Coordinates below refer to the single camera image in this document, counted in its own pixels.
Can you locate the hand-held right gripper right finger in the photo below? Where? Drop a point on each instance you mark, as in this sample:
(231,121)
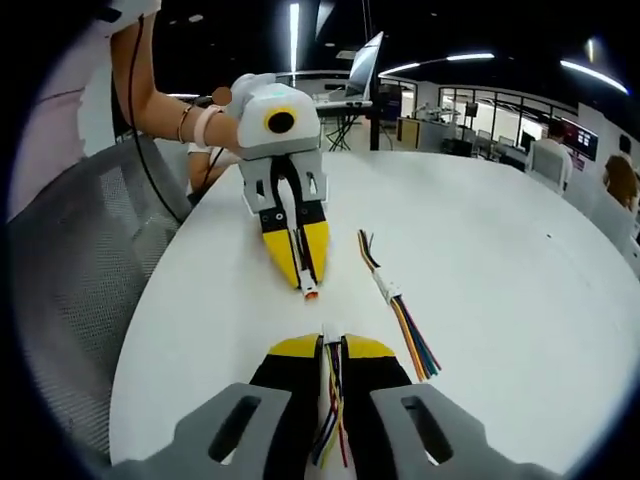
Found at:
(375,375)

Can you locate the open laptop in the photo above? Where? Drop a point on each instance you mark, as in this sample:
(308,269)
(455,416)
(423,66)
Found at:
(365,65)

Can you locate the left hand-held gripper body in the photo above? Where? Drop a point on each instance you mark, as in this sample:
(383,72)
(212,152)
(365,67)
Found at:
(260,135)

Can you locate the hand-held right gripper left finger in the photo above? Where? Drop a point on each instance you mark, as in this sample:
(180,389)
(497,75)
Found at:
(280,380)

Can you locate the wooden cabinet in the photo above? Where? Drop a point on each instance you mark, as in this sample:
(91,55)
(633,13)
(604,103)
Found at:
(407,131)

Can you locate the wall screen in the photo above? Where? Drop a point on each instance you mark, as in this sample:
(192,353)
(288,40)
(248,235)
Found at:
(582,140)

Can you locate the white office chair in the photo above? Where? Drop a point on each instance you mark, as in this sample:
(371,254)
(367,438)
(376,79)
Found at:
(545,167)

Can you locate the pink wrist band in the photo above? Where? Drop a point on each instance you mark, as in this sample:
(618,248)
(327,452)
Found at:
(205,125)

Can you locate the grey mesh chair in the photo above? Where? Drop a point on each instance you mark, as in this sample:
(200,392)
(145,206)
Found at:
(75,250)

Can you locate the person's leg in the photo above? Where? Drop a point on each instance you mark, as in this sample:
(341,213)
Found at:
(205,167)

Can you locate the ceiling light strip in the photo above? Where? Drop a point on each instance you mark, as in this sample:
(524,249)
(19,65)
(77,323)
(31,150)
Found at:
(595,75)
(294,35)
(470,57)

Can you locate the laptop stand table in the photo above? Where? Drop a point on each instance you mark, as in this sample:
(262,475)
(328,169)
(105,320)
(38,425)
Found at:
(345,106)

